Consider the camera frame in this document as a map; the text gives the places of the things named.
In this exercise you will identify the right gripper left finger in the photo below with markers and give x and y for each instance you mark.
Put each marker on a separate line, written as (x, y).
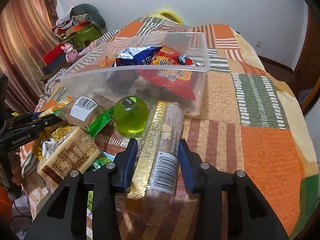
(64, 216)

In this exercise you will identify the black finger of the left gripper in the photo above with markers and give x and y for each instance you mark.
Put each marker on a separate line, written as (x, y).
(49, 120)
(22, 119)

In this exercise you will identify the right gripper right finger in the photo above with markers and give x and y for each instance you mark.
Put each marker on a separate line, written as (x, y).
(250, 216)

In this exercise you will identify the clear bag of orange snacks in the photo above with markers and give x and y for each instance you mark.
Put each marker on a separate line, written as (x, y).
(106, 62)

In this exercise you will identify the gold trimmed cracker sleeve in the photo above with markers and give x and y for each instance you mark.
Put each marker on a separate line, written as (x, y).
(155, 174)

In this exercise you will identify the blue red biscuit bag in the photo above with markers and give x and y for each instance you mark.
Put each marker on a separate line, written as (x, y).
(132, 56)

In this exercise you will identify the red snack packet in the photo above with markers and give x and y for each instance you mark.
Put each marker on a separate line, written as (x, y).
(179, 82)

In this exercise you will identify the wrapped square cracker block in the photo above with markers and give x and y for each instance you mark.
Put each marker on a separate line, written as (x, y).
(74, 151)

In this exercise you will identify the green edged clear snack bag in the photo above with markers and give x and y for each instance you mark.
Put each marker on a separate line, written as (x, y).
(90, 114)

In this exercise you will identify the red shoe box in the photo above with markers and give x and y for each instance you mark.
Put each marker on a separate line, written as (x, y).
(53, 59)

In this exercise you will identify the pink plush toy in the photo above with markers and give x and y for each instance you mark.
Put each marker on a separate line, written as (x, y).
(70, 52)

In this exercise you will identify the green jelly cup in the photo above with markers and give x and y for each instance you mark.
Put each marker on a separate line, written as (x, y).
(131, 114)

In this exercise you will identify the patchwork orange green bedspread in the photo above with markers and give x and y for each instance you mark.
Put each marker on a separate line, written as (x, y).
(248, 120)

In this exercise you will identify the striped orange curtain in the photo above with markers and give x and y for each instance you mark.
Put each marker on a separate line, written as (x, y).
(26, 36)

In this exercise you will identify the pile of clothes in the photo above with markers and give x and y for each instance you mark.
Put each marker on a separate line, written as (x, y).
(81, 26)

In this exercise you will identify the clear plastic storage bin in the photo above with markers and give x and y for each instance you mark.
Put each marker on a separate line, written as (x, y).
(95, 74)

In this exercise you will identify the brown wooden door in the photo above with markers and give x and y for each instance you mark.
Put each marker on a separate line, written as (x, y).
(306, 73)

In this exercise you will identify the yellow pillow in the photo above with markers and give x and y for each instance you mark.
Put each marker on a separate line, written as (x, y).
(169, 15)

